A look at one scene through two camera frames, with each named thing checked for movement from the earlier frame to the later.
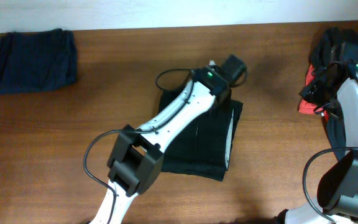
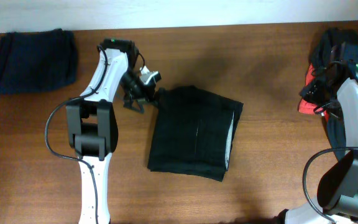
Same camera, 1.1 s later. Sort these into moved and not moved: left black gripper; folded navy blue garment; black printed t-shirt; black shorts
Moved: left black gripper
Not moved: folded navy blue garment; black shorts; black printed t-shirt
